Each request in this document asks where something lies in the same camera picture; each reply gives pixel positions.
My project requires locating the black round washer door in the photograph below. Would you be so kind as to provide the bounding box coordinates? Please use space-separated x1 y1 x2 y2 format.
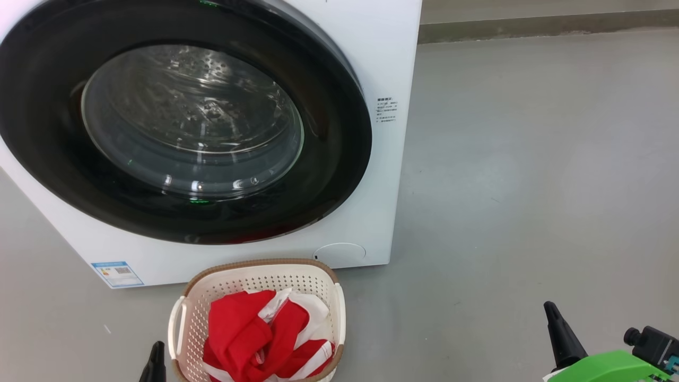
0 0 373 246

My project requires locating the red and white garment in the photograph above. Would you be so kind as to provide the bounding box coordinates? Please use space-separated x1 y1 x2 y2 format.
203 288 336 382

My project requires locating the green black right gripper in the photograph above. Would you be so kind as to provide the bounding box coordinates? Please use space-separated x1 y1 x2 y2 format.
544 301 673 382

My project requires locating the white front-load washing machine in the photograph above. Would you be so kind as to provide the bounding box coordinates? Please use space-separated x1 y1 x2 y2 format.
0 0 423 290

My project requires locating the cream perforated laundry basket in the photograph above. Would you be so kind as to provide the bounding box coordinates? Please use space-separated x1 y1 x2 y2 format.
168 258 346 382

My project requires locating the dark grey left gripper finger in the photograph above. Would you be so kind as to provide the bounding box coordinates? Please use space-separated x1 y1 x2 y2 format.
139 341 167 382

